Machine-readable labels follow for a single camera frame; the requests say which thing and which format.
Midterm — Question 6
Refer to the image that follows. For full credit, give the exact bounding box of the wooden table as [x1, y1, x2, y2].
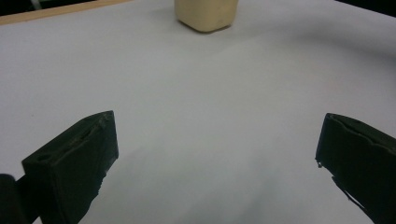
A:
[0, 0, 134, 26]

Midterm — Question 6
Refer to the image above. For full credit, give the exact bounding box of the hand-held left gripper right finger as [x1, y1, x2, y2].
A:
[315, 112, 396, 224]

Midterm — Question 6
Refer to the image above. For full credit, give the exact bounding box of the cream square cup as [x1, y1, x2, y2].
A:
[173, 0, 240, 34]

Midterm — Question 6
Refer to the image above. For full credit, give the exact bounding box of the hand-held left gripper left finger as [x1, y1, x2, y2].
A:
[21, 110, 120, 224]

